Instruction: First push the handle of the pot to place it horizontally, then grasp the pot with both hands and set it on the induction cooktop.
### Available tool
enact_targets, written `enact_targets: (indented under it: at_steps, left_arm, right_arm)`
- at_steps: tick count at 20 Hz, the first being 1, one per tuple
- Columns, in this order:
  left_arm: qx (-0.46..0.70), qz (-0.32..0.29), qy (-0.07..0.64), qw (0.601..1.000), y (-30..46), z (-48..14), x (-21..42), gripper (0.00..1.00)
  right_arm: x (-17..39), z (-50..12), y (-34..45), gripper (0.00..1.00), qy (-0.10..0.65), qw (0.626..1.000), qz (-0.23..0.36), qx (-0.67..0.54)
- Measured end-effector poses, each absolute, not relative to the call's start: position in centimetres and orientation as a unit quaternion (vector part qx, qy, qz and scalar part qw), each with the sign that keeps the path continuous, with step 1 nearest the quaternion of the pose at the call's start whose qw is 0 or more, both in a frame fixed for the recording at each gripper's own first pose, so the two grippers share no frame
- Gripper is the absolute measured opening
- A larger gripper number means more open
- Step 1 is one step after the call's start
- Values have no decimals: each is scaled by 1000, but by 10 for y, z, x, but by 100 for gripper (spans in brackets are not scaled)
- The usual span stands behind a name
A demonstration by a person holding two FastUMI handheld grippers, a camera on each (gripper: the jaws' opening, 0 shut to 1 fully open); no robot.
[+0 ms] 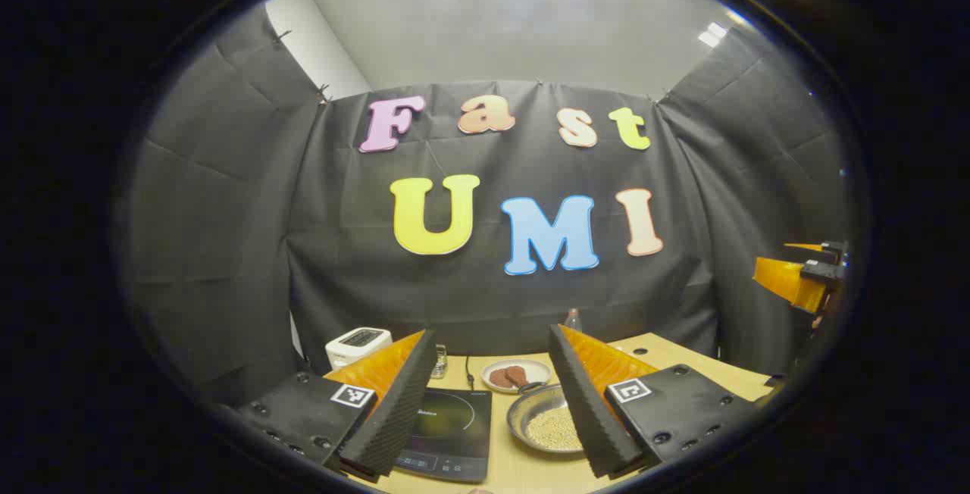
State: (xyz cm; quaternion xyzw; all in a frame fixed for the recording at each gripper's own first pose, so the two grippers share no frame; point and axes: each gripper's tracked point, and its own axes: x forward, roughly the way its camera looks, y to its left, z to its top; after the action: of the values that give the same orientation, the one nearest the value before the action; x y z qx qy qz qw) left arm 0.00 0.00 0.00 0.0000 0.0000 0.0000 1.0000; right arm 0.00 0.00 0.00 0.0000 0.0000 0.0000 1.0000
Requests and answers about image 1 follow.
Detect white toaster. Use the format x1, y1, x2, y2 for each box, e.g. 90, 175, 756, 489
326, 327, 393, 371

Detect steel pot with soybeans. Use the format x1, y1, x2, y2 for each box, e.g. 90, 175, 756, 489
506, 382, 588, 455

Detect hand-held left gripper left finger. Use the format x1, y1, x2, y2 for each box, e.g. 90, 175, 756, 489
231, 329, 439, 483

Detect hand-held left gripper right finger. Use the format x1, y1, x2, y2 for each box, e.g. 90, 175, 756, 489
547, 324, 759, 480

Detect white round plate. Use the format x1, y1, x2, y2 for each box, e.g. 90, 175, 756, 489
480, 358, 552, 395

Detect black induction cooktop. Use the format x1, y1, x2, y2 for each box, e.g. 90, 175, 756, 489
394, 386, 493, 483

